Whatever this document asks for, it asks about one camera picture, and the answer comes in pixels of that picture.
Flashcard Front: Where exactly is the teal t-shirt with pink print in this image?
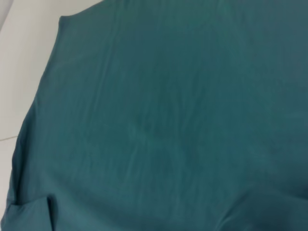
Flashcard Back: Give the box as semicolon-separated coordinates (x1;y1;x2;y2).
0;0;308;231

